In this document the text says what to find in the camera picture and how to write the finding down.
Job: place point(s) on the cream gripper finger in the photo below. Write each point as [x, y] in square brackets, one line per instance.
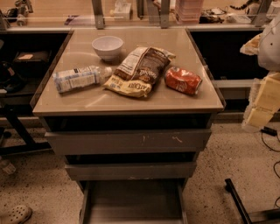
[251, 47]
[263, 102]

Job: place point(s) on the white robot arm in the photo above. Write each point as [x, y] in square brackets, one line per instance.
[269, 47]

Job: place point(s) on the grey top drawer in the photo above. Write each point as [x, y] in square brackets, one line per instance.
[128, 141]

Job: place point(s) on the grey middle drawer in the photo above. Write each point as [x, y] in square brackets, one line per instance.
[176, 170]

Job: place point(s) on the grey drawer cabinet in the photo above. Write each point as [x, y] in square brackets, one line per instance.
[99, 109]

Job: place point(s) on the open grey bottom drawer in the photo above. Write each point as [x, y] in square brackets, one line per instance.
[157, 201]

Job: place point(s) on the pink plastic container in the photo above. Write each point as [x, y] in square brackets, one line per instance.
[188, 11]

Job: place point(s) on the brown yellow chip bag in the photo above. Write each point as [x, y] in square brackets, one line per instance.
[139, 71]

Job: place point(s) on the black metal stand leg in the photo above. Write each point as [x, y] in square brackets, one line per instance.
[271, 216]

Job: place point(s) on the white ceramic bowl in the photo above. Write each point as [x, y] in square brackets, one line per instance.
[108, 48]

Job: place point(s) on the clear plastic water bottle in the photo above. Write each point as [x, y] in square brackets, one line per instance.
[82, 77]

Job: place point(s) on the black box on shelf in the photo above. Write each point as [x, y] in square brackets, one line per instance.
[34, 60]

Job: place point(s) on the white perforated clog shoe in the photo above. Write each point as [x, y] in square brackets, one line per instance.
[17, 215]

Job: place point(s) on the black power adapter with cable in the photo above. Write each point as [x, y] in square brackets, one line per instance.
[271, 132]

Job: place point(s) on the black table frame leg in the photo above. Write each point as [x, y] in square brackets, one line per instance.
[29, 144]

